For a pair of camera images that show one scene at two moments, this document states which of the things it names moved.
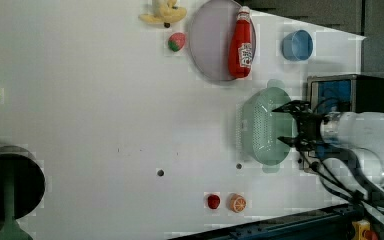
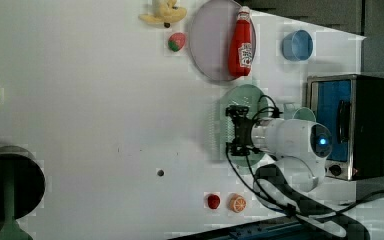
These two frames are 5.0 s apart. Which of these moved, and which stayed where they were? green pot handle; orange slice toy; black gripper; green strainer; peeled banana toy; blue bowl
Moved: black gripper; green strainer
Stayed: peeled banana toy; orange slice toy; blue bowl; green pot handle
